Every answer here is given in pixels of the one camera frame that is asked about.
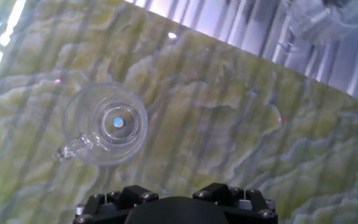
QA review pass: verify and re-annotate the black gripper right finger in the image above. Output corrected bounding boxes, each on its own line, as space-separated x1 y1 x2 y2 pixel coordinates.
193 182 278 224

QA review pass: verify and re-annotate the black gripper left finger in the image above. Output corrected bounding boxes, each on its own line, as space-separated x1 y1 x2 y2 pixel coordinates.
72 185 160 224

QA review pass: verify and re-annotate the clear glass cup with handle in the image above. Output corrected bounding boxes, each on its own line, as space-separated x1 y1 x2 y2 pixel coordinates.
55 81 150 167

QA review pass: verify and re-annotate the green marble pattern mat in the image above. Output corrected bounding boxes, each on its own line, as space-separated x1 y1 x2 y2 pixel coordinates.
0 0 358 224

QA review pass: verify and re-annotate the clear plastic beaker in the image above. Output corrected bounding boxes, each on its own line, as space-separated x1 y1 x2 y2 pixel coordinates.
285 0 358 45

